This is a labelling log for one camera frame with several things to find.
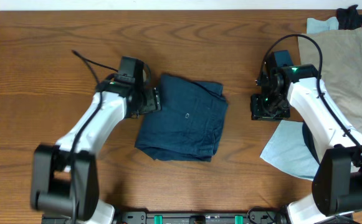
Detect light blue garment top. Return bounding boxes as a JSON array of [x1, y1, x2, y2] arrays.
[[306, 17, 339, 34]]

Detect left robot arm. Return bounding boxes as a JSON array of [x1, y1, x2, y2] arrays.
[[30, 80, 161, 223]]

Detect light blue cloth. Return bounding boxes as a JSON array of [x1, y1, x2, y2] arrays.
[[260, 120, 319, 181]]

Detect black garment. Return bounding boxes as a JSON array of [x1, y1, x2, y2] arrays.
[[336, 4, 362, 30]]

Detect navy blue shorts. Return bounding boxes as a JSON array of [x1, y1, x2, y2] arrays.
[[135, 74, 228, 162]]

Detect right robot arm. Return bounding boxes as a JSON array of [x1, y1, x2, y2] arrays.
[[250, 65, 362, 223]]

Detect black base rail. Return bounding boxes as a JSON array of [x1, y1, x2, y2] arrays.
[[41, 210, 355, 224]]

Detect khaki beige shorts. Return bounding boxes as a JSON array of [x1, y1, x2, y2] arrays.
[[307, 27, 362, 133]]

